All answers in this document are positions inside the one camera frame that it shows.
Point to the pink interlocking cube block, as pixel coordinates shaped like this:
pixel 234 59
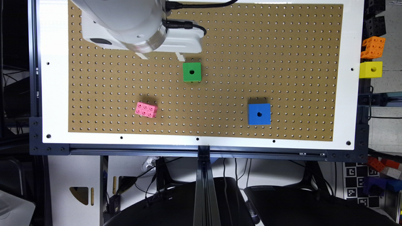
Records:
pixel 146 110

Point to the white cabinet panel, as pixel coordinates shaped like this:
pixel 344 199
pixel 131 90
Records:
pixel 75 187

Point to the black aluminium frame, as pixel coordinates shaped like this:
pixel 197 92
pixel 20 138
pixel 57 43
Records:
pixel 204 175

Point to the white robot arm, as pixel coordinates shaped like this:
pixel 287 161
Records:
pixel 141 26

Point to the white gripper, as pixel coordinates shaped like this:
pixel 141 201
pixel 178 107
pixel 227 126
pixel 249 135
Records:
pixel 177 40

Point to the purple blue block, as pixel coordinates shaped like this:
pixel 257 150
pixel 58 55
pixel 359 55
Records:
pixel 377 186

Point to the blue cube with hole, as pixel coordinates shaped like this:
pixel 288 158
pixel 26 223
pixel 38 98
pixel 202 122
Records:
pixel 259 114

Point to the green cube with hole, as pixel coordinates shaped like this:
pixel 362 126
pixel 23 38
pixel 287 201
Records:
pixel 192 72

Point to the brown pegboard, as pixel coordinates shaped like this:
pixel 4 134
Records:
pixel 283 55

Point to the orange interlocking cube block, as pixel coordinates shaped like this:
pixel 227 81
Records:
pixel 374 47

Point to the yellow cube with hole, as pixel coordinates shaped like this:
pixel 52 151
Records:
pixel 371 70

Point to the red orange cube blocks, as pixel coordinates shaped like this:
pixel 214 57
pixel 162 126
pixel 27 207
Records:
pixel 385 166

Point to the fiducial marker sheet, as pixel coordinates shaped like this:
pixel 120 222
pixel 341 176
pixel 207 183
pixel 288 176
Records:
pixel 353 179

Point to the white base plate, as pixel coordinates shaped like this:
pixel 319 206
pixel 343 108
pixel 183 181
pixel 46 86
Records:
pixel 275 74

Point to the black interlocking cube blocks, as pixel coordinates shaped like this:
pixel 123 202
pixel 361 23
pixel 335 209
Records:
pixel 373 25

